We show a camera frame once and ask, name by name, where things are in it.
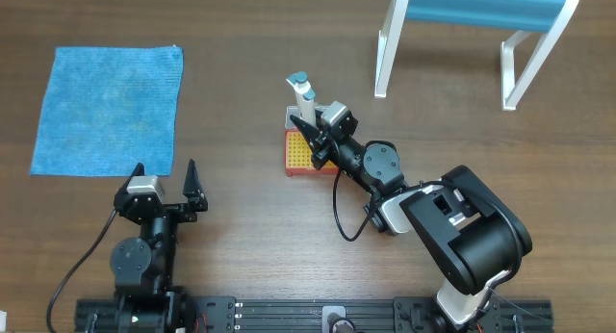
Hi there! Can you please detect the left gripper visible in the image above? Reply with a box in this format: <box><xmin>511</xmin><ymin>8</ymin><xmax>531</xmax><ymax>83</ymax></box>
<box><xmin>114</xmin><ymin>158</ymin><xmax>210</xmax><ymax>226</ymax></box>

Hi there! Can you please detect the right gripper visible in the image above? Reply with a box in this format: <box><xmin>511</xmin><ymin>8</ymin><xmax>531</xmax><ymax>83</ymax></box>
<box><xmin>289</xmin><ymin>114</ymin><xmax>348</xmax><ymax>171</ymax></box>

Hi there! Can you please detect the white pipette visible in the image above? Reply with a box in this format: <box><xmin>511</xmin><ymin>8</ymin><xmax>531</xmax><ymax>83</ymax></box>
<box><xmin>285</xmin><ymin>71</ymin><xmax>319</xmax><ymax>127</ymax></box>

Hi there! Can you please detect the red and yellow tip box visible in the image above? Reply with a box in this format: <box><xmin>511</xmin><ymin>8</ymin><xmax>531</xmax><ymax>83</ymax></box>
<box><xmin>283</xmin><ymin>105</ymin><xmax>341</xmax><ymax>178</ymax></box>

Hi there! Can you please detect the blue cloth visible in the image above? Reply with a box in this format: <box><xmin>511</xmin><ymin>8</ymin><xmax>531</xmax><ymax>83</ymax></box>
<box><xmin>29</xmin><ymin>45</ymin><xmax>185</xmax><ymax>178</ymax></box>

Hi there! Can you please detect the white and blue stand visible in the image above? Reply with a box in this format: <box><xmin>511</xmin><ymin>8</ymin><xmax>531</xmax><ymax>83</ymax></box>
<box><xmin>373</xmin><ymin>0</ymin><xmax>581</xmax><ymax>113</ymax></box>

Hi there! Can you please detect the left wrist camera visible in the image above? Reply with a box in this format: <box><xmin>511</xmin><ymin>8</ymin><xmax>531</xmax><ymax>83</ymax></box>
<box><xmin>125</xmin><ymin>174</ymin><xmax>167</xmax><ymax>199</ymax></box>

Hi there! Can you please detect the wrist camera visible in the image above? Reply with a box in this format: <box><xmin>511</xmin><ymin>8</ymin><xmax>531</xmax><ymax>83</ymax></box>
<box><xmin>125</xmin><ymin>174</ymin><xmax>167</xmax><ymax>199</ymax></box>
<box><xmin>320</xmin><ymin>100</ymin><xmax>349</xmax><ymax>129</ymax></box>

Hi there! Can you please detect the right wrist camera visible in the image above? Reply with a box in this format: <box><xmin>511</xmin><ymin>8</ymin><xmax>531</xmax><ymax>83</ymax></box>
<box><xmin>320</xmin><ymin>100</ymin><xmax>349</xmax><ymax>129</ymax></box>

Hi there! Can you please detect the black cable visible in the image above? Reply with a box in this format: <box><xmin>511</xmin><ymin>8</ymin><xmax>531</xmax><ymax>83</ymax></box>
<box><xmin>45</xmin><ymin>207</ymin><xmax>119</xmax><ymax>333</ymax></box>
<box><xmin>331</xmin><ymin>166</ymin><xmax>381</xmax><ymax>243</ymax></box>

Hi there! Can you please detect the mounting rail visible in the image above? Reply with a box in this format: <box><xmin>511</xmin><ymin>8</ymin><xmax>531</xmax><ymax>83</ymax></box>
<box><xmin>74</xmin><ymin>296</ymin><xmax>554</xmax><ymax>333</ymax></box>

